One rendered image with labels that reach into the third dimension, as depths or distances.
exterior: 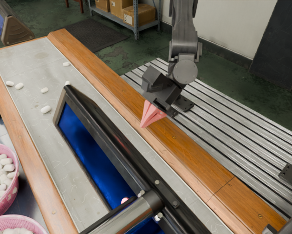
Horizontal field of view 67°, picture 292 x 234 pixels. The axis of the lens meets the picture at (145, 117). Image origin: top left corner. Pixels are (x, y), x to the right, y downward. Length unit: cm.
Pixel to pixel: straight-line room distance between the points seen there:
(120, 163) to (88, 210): 40
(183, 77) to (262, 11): 198
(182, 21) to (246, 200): 51
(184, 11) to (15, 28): 45
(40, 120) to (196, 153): 56
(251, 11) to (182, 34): 191
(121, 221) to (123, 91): 73
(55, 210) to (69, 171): 13
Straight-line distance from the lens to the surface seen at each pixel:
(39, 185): 69
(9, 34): 70
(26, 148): 79
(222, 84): 234
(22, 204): 79
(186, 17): 69
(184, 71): 53
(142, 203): 22
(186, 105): 97
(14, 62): 129
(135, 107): 83
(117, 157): 26
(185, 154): 69
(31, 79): 113
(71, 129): 35
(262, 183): 85
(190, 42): 62
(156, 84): 54
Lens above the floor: 132
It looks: 45 degrees down
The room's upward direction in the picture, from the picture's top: straight up
